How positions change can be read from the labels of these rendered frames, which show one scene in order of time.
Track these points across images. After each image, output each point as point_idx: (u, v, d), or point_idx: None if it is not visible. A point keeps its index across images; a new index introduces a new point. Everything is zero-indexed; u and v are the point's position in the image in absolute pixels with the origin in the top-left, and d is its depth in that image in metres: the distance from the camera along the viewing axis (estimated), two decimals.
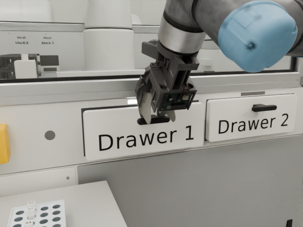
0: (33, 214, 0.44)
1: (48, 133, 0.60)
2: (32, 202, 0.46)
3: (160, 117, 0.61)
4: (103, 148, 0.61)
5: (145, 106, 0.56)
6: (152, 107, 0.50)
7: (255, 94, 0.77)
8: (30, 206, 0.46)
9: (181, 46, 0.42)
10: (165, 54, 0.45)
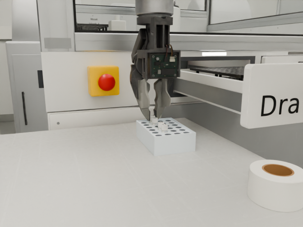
0: (157, 121, 0.59)
1: None
2: (152, 115, 0.61)
3: None
4: (264, 113, 0.49)
5: (143, 95, 0.58)
6: (144, 76, 0.53)
7: (299, 53, 0.92)
8: (152, 117, 0.61)
9: (153, 5, 0.51)
10: (144, 20, 0.53)
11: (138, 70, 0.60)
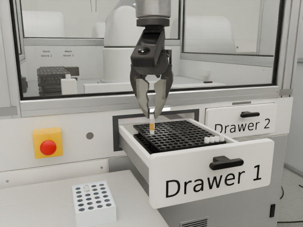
0: (88, 188, 0.66)
1: (89, 134, 0.82)
2: (212, 137, 0.69)
3: (234, 161, 0.55)
4: (169, 195, 0.55)
5: None
6: None
7: (243, 103, 0.98)
8: (209, 138, 0.69)
9: None
10: None
11: (162, 71, 0.58)
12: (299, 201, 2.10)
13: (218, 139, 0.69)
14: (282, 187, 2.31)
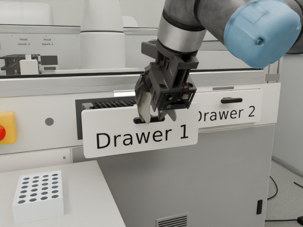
0: None
1: (48, 120, 0.73)
2: None
3: (155, 116, 0.63)
4: (100, 146, 0.64)
5: (144, 106, 0.56)
6: (152, 107, 0.50)
7: (225, 88, 0.90)
8: None
9: (180, 44, 0.42)
10: (165, 53, 0.45)
11: None
12: (293, 198, 2.01)
13: None
14: (277, 184, 2.22)
